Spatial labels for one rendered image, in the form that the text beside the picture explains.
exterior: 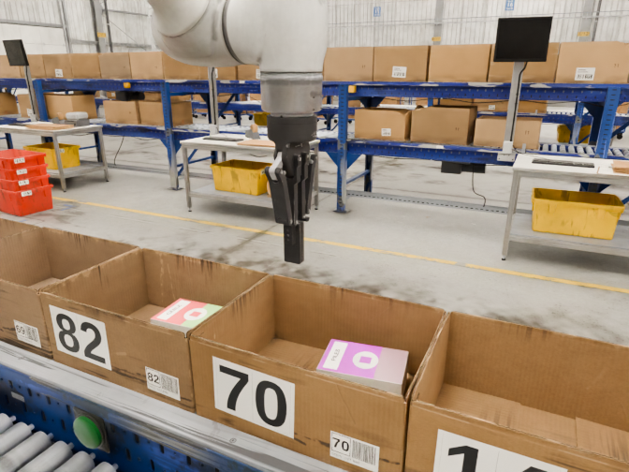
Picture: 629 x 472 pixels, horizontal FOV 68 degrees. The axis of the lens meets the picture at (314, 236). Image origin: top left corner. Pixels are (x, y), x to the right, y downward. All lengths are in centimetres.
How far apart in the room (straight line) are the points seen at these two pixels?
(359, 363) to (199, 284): 48
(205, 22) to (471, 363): 76
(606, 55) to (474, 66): 111
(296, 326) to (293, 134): 54
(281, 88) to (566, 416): 77
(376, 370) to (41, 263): 108
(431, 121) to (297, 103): 431
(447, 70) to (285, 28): 454
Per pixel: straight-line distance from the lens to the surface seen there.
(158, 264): 128
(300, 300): 106
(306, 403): 79
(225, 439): 89
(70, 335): 111
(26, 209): 599
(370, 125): 515
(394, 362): 94
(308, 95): 68
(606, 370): 98
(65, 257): 156
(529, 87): 502
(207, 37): 73
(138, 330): 95
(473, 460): 74
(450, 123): 491
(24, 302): 120
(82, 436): 110
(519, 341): 96
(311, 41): 67
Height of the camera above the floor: 148
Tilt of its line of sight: 19 degrees down
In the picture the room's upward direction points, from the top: straight up
